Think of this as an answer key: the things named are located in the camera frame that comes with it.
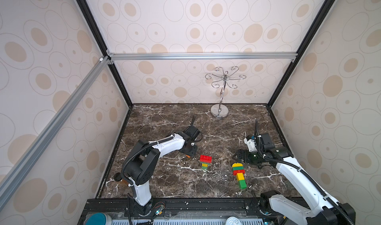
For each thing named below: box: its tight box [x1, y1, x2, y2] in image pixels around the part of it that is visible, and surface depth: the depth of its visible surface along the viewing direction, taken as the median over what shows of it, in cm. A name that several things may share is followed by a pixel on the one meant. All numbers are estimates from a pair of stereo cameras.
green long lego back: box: [232, 166, 245, 171], surface depth 87 cm
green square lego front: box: [238, 179, 248, 190], surface depth 81 cm
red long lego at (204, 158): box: [199, 154, 213, 164], surface depth 94 cm
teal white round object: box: [84, 212, 113, 225], surface depth 67 cm
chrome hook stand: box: [204, 65, 247, 119], surface depth 96 cm
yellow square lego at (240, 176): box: [236, 172, 245, 181], surface depth 83 cm
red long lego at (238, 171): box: [232, 169, 246, 176], surface depth 85 cm
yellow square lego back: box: [232, 162, 244, 168], surface depth 88 cm
